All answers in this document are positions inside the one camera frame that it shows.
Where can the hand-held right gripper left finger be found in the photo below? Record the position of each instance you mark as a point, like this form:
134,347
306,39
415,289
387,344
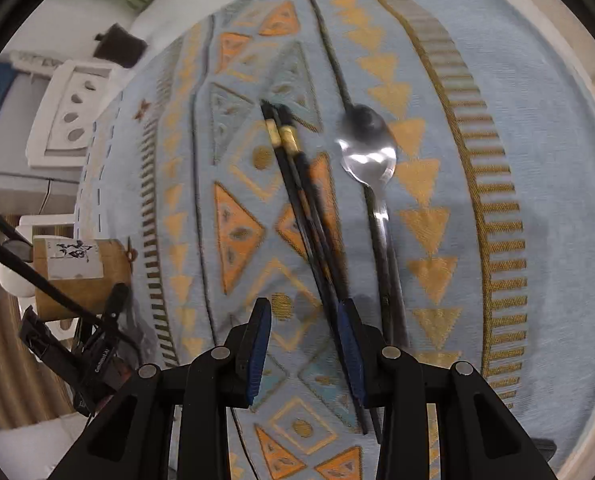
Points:
258,355

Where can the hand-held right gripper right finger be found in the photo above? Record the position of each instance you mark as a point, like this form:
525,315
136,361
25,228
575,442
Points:
351,355

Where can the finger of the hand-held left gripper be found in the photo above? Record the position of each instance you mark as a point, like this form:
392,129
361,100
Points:
118,310

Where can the bamboo utensil holder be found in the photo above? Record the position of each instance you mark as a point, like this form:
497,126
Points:
87,290

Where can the white ceramic spoon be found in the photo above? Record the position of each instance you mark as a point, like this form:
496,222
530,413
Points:
12,280

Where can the black chopstick with gold band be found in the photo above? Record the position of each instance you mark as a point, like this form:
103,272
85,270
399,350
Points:
2,227
317,210
298,210

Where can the metal spoon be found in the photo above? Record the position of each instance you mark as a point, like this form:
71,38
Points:
367,160

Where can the dark brown cup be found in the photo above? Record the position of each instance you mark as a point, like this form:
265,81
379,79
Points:
122,47

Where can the blue patterned table mat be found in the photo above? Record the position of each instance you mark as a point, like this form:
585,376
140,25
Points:
527,110

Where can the white wall rack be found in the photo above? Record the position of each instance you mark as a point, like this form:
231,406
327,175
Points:
34,59

